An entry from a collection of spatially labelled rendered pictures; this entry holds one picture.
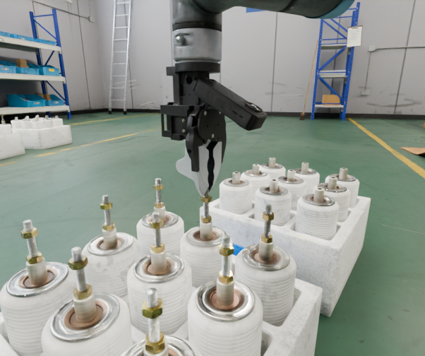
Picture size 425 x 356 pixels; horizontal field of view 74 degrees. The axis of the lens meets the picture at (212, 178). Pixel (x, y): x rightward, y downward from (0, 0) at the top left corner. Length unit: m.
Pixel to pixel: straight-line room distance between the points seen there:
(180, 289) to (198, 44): 0.35
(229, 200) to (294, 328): 0.42
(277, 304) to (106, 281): 0.27
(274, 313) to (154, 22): 7.44
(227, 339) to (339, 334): 0.42
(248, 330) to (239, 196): 0.48
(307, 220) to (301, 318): 0.29
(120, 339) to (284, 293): 0.24
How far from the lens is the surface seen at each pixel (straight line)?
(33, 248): 0.46
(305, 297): 0.53
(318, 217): 0.70
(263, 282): 0.45
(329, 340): 0.74
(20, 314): 0.47
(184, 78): 0.48
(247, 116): 0.41
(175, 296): 0.43
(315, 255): 0.71
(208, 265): 0.50
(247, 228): 0.76
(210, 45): 0.45
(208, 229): 0.51
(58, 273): 0.48
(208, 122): 0.45
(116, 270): 0.51
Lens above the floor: 0.50
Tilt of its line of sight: 17 degrees down
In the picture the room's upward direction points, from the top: straight up
